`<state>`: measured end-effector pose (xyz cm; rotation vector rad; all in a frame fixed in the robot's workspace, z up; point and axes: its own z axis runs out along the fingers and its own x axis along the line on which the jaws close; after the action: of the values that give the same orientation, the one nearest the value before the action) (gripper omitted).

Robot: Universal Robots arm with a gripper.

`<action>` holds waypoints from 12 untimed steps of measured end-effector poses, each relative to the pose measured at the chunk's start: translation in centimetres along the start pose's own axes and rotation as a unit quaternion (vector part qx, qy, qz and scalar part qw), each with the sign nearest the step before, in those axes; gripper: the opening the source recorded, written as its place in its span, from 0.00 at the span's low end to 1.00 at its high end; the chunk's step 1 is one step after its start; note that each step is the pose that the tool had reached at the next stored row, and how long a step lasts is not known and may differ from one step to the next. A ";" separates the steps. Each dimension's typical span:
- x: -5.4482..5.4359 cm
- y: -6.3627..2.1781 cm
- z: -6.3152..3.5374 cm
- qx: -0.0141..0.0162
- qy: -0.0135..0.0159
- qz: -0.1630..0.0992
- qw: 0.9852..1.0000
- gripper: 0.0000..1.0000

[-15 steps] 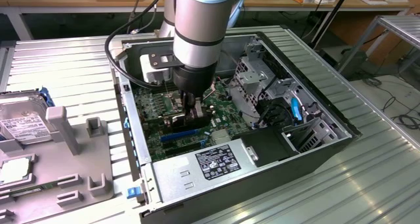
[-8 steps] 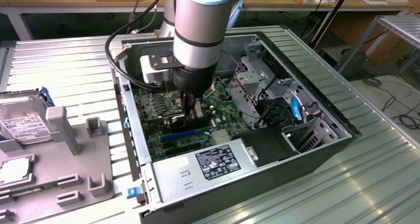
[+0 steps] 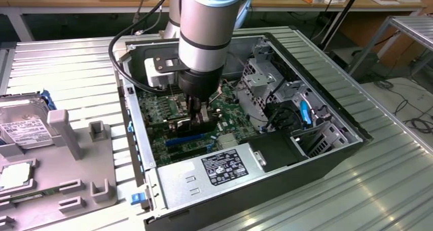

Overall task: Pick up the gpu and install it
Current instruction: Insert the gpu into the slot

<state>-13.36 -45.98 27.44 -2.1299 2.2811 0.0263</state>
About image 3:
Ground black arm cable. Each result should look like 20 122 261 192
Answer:
107 0 186 94

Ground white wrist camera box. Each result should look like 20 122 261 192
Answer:
143 56 189 89

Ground CPU socket with metal latch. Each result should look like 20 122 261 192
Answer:
211 83 225 107

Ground Nvidia graphics card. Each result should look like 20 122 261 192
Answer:
167 113 219 139

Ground blue plastic latch strip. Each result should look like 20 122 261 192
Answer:
300 100 312 127

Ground silver chipset heatsink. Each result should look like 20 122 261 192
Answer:
218 134 238 148

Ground CPU chip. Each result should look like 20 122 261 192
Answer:
0 162 35 188

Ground black power wire bundle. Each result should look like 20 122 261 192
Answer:
263 101 302 133

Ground silver hard disk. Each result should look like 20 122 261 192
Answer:
0 96 48 150

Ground black stand pole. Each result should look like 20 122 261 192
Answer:
320 0 362 52

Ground metal disk bay cage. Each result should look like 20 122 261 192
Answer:
237 57 305 125

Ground silver power supply unit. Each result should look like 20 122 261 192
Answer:
155 143 267 209

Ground thin grey hanging cable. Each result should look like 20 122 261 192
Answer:
134 0 147 36

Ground green motherboard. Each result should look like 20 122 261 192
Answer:
136 78 258 166

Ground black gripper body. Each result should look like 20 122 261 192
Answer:
178 65 225 105

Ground open black PC case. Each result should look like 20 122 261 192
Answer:
115 32 374 231

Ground green RAM stick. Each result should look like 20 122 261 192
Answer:
0 187 60 204

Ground wooden desk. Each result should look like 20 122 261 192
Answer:
0 0 426 14

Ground black floor cables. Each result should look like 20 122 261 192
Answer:
392 89 433 134

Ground blue disk carrier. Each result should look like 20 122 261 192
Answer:
36 89 58 115

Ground metal slat frame table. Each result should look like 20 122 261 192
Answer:
348 14 433 77

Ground grey parts rack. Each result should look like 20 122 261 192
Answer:
0 109 119 231

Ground blue expansion slot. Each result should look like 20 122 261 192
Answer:
165 134 206 147

